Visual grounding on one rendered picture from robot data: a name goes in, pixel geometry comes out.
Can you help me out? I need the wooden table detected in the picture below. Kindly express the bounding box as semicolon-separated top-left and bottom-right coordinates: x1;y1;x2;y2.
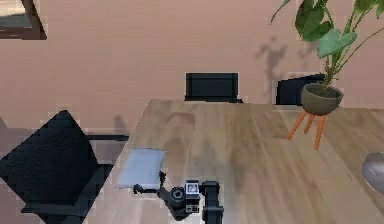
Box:
81;99;384;224

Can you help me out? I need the green house plant in pot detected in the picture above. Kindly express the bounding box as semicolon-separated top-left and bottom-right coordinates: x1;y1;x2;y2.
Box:
269;0;384;152

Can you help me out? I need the dark framed picture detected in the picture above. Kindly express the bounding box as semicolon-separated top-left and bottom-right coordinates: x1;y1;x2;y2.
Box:
0;0;48;41

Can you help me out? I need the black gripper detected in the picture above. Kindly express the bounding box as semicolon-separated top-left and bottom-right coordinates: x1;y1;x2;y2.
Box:
132;171;188;222

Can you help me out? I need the black chair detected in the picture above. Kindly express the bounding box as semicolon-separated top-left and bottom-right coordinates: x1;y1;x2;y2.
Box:
0;109;130;224
275;73;327;106
183;71;244;104

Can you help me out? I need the grey round object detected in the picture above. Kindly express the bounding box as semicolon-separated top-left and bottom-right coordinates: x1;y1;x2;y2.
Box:
361;151;384;195

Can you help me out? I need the pale blue paper sheet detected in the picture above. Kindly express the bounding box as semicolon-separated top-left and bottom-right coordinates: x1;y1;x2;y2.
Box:
115;147;166;190

